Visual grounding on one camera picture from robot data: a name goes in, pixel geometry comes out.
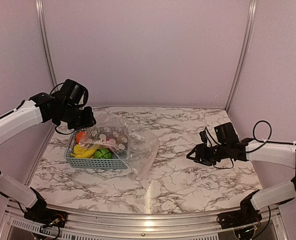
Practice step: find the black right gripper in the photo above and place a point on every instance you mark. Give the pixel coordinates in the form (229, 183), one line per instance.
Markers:
(201, 154)

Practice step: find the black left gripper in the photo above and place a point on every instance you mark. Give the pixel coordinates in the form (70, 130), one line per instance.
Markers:
(88, 121)

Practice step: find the yellow toy bananas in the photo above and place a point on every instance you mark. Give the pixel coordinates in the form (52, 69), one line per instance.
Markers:
(86, 155)

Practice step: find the clear zip top bag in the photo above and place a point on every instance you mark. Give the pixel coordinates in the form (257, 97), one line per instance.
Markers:
(142, 146)

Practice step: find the red toy strawberry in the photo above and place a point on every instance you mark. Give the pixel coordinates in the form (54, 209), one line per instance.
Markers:
(110, 143)

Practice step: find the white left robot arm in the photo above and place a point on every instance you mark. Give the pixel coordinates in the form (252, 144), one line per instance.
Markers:
(66, 105)

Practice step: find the orange toy fruit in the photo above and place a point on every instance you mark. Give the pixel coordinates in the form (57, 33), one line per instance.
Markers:
(79, 136)

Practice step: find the yellow toy lemon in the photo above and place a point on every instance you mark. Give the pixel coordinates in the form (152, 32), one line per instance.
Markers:
(79, 149)

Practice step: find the grey plastic basket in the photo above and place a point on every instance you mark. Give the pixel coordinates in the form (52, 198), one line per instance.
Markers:
(113, 163)

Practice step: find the green orange toy mango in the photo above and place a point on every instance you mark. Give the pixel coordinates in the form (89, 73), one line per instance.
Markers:
(122, 143)

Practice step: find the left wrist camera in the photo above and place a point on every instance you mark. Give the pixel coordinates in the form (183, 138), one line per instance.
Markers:
(76, 94)

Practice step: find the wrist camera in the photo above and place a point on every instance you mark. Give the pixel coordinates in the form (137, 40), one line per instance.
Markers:
(76, 94)
(226, 134)

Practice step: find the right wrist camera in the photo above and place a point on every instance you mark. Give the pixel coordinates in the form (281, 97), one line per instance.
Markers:
(226, 134)

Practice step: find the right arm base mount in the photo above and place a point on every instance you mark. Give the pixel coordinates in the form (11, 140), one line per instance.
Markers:
(235, 218)

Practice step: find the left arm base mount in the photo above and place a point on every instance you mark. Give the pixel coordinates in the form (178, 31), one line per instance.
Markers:
(47, 217)

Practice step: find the aluminium front rail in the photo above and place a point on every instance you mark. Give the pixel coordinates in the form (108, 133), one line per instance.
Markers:
(95, 225)

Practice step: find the left aluminium frame post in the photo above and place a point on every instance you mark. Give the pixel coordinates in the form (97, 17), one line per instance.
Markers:
(45, 41)

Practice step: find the aluminium frame post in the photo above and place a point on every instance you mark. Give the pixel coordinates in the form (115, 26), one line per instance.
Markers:
(45, 41)
(243, 53)

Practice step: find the right aluminium frame post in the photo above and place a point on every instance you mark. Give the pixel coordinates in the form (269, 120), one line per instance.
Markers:
(243, 53)

